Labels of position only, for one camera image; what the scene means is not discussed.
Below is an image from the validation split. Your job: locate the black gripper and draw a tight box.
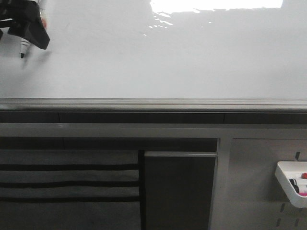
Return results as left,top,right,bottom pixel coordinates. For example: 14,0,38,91
0,0,50,50

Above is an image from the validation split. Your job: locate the white taped whiteboard marker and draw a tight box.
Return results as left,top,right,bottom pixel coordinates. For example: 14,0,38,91
20,0,48,59

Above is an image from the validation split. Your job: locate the grey fabric pocket organizer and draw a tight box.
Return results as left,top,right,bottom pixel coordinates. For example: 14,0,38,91
0,150,146,230

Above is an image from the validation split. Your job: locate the dark grey panel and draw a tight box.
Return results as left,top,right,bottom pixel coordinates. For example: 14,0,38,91
145,152,216,230

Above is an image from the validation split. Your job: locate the white plastic marker tray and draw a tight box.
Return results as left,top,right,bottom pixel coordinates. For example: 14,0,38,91
275,161,307,208

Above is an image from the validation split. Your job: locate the black capped marker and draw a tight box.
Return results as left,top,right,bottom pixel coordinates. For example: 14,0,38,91
289,178,307,193

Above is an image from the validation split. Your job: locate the red capped marker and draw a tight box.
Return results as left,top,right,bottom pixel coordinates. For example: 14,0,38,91
297,172,307,179

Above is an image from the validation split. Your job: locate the white whiteboard with aluminium frame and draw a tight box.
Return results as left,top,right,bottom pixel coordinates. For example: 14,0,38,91
0,0,307,112

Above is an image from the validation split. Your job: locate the grey whiteboard stand frame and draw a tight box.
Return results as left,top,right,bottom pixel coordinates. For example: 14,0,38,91
0,123,307,230

